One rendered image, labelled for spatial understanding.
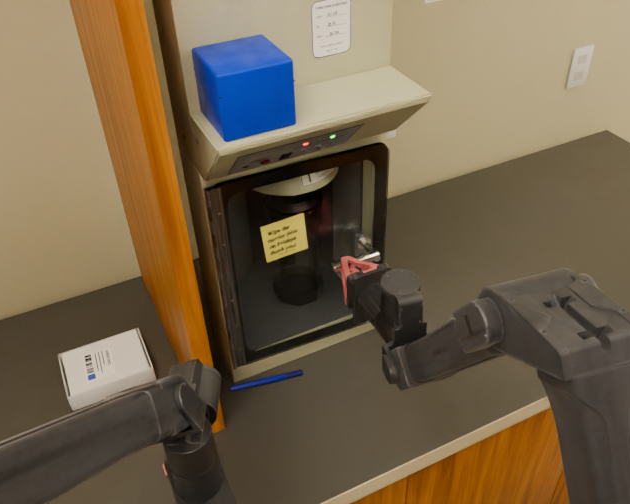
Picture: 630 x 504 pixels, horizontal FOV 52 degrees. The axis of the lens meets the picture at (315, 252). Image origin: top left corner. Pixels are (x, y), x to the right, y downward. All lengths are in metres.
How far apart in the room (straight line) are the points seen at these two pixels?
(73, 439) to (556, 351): 0.38
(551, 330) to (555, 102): 1.53
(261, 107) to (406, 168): 0.97
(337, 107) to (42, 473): 0.59
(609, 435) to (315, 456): 0.70
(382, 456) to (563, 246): 0.73
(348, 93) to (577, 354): 0.56
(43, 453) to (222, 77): 0.46
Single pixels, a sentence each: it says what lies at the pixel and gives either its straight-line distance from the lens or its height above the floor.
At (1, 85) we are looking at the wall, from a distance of 1.33.
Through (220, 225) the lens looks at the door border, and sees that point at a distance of 1.01.
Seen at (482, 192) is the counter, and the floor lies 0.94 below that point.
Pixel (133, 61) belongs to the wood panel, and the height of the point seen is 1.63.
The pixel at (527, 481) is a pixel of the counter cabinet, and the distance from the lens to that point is 1.63.
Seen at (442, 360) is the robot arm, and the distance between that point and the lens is 0.77.
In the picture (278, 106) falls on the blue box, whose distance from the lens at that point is 0.84.
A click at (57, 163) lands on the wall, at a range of 1.40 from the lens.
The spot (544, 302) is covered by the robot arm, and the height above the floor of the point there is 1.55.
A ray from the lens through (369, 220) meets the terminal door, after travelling 1.13.
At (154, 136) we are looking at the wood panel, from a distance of 0.82.
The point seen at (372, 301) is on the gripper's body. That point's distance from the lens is 1.00.
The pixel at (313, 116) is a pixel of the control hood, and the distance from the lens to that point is 0.88.
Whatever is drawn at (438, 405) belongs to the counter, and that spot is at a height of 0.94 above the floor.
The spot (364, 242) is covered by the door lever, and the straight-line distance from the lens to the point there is 1.14.
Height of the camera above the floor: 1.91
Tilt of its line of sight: 39 degrees down
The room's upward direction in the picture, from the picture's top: 2 degrees counter-clockwise
